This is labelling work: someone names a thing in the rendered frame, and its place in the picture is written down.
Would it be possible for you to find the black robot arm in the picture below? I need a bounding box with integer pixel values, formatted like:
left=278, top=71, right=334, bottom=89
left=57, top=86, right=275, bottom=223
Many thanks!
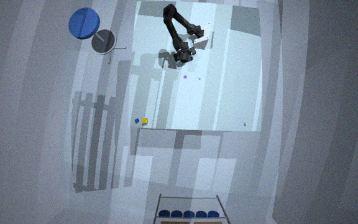
left=163, top=4, right=204, bottom=63

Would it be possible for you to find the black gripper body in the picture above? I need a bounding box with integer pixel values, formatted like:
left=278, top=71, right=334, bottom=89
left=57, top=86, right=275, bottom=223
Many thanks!
left=173, top=47, right=196, bottom=62

